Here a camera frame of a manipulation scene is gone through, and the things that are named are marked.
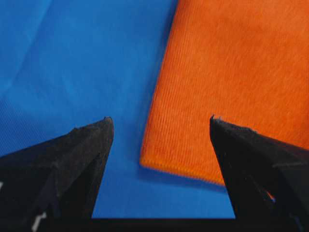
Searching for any orange towel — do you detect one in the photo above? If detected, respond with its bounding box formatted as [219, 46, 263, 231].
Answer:
[140, 0, 309, 185]

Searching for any blue table cloth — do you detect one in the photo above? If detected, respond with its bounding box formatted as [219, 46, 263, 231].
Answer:
[0, 0, 234, 218]

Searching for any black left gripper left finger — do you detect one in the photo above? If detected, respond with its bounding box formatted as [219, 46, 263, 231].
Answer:
[0, 117, 114, 232]

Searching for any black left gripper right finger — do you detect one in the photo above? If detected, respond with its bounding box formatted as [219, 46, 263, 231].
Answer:
[210, 117, 309, 232]

